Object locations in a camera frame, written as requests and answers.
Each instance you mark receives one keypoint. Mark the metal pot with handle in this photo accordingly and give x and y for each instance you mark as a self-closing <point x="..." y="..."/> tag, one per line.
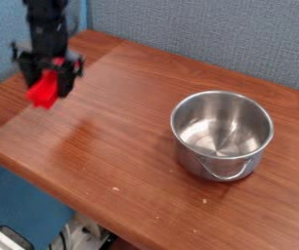
<point x="222" y="131"/>

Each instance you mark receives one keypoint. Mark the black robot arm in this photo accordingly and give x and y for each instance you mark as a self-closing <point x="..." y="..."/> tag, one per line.
<point x="47" y="11"/>

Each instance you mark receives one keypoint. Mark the white items under table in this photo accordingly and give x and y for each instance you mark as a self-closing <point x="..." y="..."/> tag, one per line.
<point x="82" y="234"/>

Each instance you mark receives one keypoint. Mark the red plastic block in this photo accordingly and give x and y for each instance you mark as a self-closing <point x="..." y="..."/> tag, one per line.
<point x="43" y="92"/>

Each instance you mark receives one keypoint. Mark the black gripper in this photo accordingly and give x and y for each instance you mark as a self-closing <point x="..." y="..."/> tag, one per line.
<point x="47" y="52"/>

